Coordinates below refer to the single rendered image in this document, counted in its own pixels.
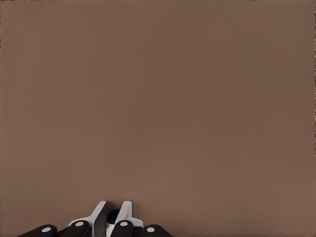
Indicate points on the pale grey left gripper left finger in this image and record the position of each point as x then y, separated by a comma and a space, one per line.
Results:
97, 218

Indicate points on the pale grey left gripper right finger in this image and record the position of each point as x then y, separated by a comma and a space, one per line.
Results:
126, 217

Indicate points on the dark blue pen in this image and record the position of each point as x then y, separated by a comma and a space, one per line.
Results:
112, 216

